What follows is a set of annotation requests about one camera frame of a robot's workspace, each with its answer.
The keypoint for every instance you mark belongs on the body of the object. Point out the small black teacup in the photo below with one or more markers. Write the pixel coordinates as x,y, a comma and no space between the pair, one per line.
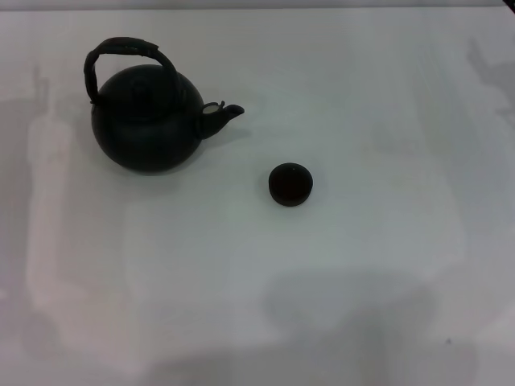
290,185

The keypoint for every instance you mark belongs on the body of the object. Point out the black teapot lid with knob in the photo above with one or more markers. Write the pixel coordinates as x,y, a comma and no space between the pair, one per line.
141,90

